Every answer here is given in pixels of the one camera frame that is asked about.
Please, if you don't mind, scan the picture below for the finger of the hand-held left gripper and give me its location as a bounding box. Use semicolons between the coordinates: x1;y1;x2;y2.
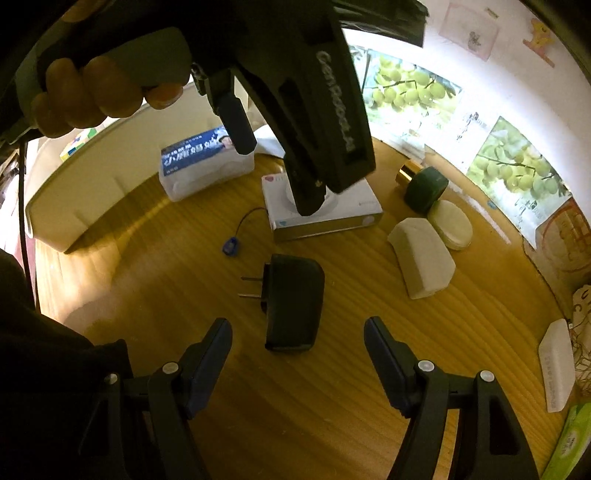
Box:
191;65;258;156
287;180;331;217

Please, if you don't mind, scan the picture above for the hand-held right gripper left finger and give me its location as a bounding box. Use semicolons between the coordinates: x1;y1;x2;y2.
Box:
76;318;234;480

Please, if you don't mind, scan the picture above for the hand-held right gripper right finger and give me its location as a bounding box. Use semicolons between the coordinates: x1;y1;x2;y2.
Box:
364;316;541;480

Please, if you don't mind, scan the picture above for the black power adapter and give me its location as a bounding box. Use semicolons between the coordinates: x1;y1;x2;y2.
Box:
238;254;326;354

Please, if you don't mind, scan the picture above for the green jar with gold lid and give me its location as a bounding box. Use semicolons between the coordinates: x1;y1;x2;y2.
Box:
396;161;450;216

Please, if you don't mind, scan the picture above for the cream round compact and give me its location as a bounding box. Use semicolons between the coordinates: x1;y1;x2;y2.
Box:
427;199;474;251

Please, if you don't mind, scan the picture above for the white plastic storage bin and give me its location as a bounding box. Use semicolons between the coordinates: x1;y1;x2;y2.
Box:
24;104;259;254

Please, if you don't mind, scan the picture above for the person's left hand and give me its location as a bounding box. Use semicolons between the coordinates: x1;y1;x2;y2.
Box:
31;56;184;139

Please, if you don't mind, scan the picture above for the blue white tissue packet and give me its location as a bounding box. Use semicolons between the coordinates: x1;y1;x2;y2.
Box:
159;127;256;203

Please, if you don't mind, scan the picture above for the translucent paper with drawing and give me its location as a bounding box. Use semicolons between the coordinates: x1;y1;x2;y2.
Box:
438;2;501;61

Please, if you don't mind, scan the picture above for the white rectangular box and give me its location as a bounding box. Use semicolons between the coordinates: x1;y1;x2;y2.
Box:
538;318;577;413

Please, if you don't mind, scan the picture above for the patterned paper bag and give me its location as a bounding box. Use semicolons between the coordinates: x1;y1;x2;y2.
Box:
570;286;591;384

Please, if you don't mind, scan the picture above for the green wipes packet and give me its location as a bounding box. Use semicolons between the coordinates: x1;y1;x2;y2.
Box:
540;401;591;480

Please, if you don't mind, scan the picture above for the brown carton with red print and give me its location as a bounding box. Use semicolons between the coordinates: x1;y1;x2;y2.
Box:
524;198;591;315

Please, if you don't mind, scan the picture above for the green fruit wall poster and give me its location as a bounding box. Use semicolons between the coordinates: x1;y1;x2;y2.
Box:
348;44;573;250

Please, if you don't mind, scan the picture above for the black cable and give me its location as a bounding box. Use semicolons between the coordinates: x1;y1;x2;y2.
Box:
17;138;38;308

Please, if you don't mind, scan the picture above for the yellow duck wall sticker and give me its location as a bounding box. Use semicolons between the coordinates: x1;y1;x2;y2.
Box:
523;17;557;68

